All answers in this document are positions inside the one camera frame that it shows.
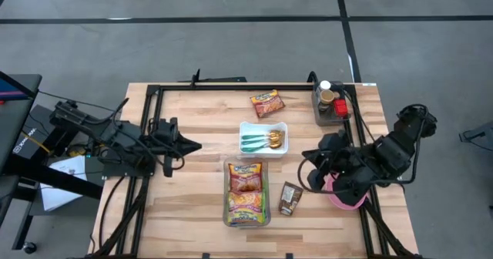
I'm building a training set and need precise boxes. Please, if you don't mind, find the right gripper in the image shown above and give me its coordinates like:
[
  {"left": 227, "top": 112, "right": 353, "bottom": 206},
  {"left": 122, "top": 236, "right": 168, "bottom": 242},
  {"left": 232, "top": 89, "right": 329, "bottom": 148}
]
[{"left": 301, "top": 130, "right": 354, "bottom": 193}]

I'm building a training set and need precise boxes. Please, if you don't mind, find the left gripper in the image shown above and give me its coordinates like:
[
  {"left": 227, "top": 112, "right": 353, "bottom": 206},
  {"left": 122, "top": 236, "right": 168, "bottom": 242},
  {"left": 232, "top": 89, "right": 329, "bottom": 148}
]
[{"left": 148, "top": 116, "right": 203, "bottom": 178}]

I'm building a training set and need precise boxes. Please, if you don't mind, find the brown food pouch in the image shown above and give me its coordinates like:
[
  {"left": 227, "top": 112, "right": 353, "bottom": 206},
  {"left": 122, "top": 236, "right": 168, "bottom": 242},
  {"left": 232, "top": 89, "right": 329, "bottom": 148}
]
[{"left": 278, "top": 180, "right": 304, "bottom": 217}]

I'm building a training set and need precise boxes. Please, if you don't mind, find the gold spoon green handle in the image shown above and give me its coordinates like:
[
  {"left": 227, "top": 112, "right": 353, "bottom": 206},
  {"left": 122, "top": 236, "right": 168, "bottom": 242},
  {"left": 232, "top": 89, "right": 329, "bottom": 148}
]
[
  {"left": 241, "top": 138, "right": 282, "bottom": 146},
  {"left": 241, "top": 129, "right": 285, "bottom": 141},
  {"left": 241, "top": 140, "right": 284, "bottom": 154}
]

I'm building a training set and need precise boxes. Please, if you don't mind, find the red patterned paprika tin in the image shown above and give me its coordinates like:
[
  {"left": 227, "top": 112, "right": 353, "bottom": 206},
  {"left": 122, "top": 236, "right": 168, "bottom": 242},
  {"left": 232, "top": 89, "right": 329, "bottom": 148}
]
[{"left": 333, "top": 99, "right": 350, "bottom": 119}]

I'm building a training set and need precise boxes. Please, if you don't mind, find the red yellow ramen pack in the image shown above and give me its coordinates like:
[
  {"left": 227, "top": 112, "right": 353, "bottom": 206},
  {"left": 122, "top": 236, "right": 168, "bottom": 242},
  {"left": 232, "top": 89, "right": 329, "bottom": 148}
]
[
  {"left": 227, "top": 162, "right": 264, "bottom": 193},
  {"left": 249, "top": 89, "right": 287, "bottom": 119}
]

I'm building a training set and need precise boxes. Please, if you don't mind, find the gold-lid herb jar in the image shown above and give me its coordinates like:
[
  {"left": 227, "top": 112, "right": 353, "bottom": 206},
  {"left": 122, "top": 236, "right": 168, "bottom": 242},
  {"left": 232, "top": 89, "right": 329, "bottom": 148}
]
[{"left": 318, "top": 89, "right": 336, "bottom": 112}]

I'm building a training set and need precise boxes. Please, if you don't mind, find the lime chili shrimp ramen pack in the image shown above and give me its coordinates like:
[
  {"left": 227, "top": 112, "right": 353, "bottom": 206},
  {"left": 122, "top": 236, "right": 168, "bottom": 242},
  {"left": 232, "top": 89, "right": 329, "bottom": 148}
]
[{"left": 226, "top": 190, "right": 268, "bottom": 226}]

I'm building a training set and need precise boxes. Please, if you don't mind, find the small clear plastic container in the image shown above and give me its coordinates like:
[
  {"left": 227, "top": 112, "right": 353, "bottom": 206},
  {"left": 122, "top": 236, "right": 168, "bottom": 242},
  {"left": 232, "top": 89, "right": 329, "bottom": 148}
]
[{"left": 312, "top": 80, "right": 351, "bottom": 127}]

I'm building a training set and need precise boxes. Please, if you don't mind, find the pink bowl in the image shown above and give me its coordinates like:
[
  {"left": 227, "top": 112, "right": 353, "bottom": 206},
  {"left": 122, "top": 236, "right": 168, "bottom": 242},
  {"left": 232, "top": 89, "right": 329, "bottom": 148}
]
[{"left": 322, "top": 173, "right": 367, "bottom": 211}]

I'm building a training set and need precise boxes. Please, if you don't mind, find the white cutting board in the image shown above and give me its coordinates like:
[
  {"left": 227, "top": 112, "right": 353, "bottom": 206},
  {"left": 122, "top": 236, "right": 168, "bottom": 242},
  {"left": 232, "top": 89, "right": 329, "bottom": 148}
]
[{"left": 238, "top": 121, "right": 290, "bottom": 159}]

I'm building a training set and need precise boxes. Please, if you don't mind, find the clear plastic storage bin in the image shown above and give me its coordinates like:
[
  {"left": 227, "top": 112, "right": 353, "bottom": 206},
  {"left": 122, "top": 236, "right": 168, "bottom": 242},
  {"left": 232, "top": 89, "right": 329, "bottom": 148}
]
[{"left": 222, "top": 155, "right": 272, "bottom": 228}]

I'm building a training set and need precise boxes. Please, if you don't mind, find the white paper sheet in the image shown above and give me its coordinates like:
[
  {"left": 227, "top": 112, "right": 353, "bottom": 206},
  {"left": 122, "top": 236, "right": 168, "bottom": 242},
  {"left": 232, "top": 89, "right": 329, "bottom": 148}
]
[{"left": 39, "top": 154, "right": 90, "bottom": 213}]

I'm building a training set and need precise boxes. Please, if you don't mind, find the black equipment box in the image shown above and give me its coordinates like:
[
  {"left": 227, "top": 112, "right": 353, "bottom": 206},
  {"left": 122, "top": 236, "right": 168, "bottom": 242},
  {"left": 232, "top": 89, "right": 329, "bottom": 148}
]
[{"left": 12, "top": 104, "right": 82, "bottom": 172}]

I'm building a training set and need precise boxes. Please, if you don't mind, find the dark grey desk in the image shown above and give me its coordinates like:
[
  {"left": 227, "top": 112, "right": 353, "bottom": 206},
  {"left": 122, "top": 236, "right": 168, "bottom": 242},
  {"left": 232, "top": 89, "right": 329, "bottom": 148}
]
[{"left": 0, "top": 72, "right": 104, "bottom": 254}]

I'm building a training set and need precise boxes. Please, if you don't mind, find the grey equipment base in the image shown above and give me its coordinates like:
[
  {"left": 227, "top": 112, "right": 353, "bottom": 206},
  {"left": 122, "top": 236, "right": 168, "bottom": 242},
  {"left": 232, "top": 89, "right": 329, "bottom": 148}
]
[{"left": 458, "top": 119, "right": 493, "bottom": 144}]

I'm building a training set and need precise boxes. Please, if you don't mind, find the black desk monitor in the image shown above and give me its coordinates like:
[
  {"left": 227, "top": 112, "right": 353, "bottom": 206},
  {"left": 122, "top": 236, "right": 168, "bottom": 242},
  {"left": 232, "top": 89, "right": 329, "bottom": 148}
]
[{"left": 0, "top": 76, "right": 25, "bottom": 102}]

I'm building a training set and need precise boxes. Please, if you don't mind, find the black clamp handle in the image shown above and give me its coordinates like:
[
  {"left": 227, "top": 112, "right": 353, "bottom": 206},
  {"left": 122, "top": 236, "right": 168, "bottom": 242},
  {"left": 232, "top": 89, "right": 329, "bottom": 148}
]
[{"left": 177, "top": 68, "right": 248, "bottom": 85}]

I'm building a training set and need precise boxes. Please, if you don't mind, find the black power cable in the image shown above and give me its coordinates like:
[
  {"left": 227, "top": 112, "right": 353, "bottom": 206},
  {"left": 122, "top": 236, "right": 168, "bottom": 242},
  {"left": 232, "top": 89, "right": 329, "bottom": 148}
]
[{"left": 37, "top": 90, "right": 122, "bottom": 116}]

